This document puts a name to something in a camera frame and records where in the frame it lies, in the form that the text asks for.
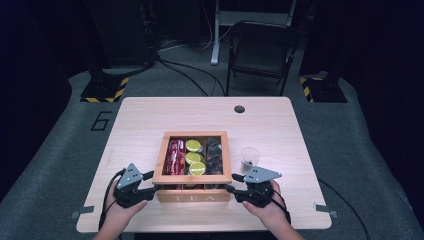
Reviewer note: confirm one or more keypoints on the small dark piece in cup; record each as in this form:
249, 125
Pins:
248, 163

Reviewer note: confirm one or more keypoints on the white metal desk frame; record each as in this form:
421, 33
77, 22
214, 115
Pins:
216, 40

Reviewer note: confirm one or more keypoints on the wooden box with glass lid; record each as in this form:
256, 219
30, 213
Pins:
193, 181

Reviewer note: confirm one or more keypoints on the grey metal table bracket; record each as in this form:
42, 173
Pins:
83, 211
325, 209

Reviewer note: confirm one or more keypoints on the black yellow striped stand base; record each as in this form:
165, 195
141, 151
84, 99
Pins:
105, 90
321, 90

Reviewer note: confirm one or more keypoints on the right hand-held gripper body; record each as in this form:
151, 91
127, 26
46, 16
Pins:
260, 176

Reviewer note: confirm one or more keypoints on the yellow-green lidded pod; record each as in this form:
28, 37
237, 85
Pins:
193, 157
193, 145
197, 168

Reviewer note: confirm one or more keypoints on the stack of red packets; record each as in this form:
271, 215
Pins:
175, 156

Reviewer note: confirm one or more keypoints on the clear plastic cup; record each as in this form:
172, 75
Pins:
250, 155

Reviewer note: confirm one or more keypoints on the black table grommet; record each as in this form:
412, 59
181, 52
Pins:
239, 109

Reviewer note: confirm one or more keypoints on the pile of dark packets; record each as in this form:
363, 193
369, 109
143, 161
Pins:
214, 156

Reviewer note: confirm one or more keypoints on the person's right hand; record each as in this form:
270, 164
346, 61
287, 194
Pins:
270, 213

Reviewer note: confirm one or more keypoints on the person's left hand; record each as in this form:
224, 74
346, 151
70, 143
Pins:
121, 213

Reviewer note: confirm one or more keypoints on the black folding chair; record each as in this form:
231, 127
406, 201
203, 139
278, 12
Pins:
263, 50

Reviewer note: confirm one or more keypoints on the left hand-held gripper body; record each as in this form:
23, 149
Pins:
130, 180

